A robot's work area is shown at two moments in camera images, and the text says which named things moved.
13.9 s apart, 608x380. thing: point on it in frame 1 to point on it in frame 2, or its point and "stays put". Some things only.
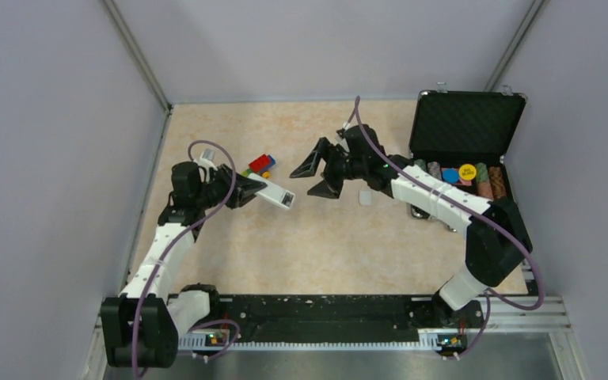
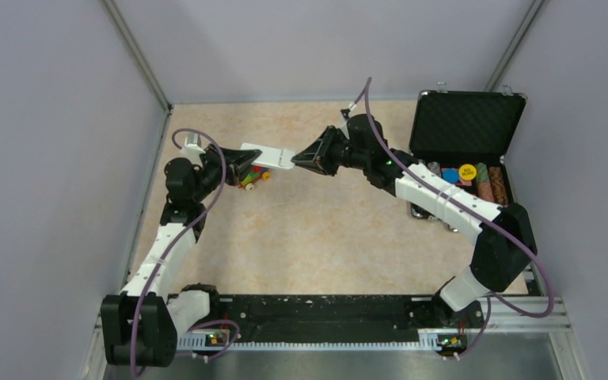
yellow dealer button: (467, 172) stays put
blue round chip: (450, 176) stays put
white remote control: (275, 193) to (272, 157)
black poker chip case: (461, 138) stays put
